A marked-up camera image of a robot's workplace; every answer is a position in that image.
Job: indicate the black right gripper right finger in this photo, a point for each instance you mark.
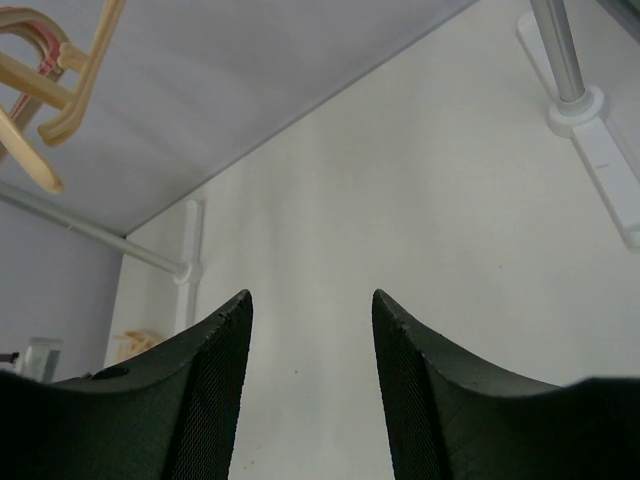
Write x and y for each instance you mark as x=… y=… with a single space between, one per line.
x=452 y=415

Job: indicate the white clothes rack frame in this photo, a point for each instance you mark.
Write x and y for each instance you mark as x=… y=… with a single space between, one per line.
x=577 y=111

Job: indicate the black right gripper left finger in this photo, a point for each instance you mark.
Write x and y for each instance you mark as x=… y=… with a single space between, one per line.
x=168 y=413

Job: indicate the tan hanger of group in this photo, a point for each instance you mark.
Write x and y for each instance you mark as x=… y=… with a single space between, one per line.
x=38 y=30

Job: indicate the cream thin hanger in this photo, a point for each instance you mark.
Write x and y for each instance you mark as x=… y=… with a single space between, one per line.
x=134 y=342
x=87 y=66
x=30 y=150

